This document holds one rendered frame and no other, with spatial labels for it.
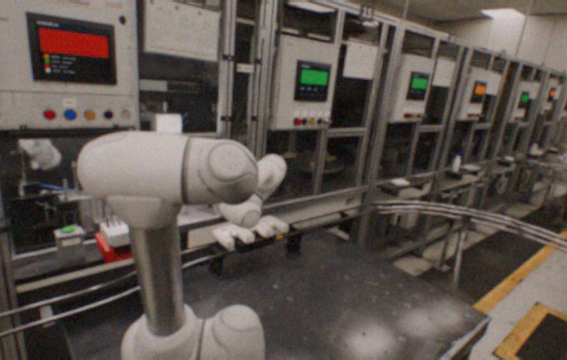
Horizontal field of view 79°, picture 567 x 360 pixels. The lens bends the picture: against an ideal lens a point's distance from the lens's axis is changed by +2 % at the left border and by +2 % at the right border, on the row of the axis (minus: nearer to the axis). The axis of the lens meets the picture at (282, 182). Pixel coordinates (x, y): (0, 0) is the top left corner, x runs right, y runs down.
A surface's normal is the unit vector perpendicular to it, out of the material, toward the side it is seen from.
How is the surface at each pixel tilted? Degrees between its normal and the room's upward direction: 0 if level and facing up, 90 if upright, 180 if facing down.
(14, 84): 90
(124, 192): 111
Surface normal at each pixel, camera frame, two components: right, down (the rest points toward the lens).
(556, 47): -0.77, 0.12
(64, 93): 0.63, 0.29
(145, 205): 0.06, 0.67
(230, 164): 0.26, -0.19
